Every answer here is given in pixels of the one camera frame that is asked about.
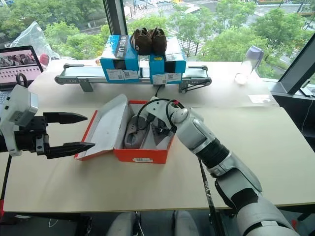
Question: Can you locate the grey conveyor belt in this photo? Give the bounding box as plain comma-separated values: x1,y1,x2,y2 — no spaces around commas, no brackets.
54,63,213,94

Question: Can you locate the black desk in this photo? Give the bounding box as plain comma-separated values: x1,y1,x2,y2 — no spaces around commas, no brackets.
270,85,315,148

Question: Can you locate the blue shoebox with black print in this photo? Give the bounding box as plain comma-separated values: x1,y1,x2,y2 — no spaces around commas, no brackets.
99,34,141,83

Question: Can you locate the blue shoebox with yellow sticker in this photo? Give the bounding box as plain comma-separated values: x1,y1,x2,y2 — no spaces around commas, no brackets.
148,36,187,86

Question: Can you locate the red round object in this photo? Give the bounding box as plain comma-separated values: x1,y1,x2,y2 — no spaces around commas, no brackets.
38,54,50,69

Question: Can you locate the open laptop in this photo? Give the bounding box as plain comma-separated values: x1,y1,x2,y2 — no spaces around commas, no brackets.
0,45,44,112

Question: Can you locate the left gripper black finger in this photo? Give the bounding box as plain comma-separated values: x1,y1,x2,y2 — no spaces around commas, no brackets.
43,112,89,125
46,141,96,160

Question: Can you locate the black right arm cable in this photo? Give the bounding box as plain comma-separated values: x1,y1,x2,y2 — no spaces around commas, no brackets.
136,99,185,133

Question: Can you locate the brown shoe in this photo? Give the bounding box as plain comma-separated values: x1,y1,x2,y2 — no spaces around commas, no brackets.
129,28,153,56
149,27,168,55

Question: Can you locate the grey rounded robot leg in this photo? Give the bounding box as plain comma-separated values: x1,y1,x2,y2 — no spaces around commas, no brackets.
173,209,200,236
109,211,139,236

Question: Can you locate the orange shoebox with lid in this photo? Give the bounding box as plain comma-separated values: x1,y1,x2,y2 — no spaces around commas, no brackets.
73,93,176,165

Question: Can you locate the clear plastic bag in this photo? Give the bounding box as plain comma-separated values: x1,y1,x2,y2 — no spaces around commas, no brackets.
4,20,61,67

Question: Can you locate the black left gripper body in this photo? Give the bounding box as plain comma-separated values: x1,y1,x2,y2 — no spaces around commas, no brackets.
13,115,51,157

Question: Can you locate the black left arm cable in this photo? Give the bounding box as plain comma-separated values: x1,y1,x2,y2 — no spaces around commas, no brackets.
15,73,29,88

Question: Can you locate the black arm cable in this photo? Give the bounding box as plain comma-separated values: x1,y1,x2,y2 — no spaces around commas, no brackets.
15,73,29,88
136,99,185,133

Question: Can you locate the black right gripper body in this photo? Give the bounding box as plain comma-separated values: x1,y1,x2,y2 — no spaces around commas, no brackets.
147,112,174,135

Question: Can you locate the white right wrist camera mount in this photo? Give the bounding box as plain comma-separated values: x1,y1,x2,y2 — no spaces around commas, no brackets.
147,96,177,121

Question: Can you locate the clear bottle with purple cap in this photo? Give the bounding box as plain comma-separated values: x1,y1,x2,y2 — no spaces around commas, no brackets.
234,45,265,85

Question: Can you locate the black window frame post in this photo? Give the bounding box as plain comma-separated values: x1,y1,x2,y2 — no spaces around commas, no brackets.
102,0,128,36

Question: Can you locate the grey shoe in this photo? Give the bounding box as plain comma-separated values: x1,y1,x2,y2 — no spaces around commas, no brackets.
124,115,149,149

